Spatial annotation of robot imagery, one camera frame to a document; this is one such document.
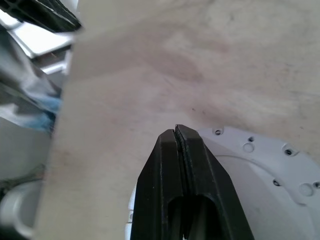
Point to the grey motor end cover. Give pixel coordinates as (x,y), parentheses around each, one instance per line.
(262,187)

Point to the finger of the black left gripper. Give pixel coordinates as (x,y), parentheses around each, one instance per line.
(50,15)

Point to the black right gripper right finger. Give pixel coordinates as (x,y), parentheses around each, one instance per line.
(212,190)

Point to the dark grey rounded shape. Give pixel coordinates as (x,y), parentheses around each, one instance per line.
(15,207)

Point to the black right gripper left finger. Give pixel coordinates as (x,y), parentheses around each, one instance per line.
(155,187)

